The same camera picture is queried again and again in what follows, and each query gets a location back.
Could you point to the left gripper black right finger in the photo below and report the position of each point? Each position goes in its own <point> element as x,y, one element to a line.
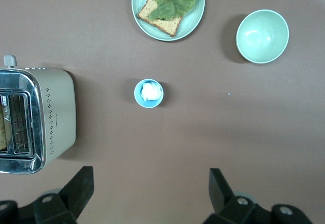
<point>223,198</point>

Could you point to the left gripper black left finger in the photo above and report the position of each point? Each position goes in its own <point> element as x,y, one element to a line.
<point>76,191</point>

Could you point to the blue plastic cup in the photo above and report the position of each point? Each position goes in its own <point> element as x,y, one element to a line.
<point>142,99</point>

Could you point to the brown table mat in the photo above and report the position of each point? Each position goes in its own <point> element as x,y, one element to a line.
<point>203,132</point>

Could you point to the beige and chrome toaster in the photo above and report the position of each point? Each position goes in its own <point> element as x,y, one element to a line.
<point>58,107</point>

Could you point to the toasted bread slice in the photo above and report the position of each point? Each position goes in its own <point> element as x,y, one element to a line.
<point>3,130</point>

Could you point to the grey toaster lever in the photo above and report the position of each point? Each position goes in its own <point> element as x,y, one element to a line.
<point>10,60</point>

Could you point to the pale green bowl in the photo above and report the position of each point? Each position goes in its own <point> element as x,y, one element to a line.
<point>262,37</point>

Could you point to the pale green round plate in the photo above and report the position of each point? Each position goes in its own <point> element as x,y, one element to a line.
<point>193,18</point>

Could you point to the brown bread slice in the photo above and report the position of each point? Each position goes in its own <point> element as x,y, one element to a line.
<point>165,24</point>

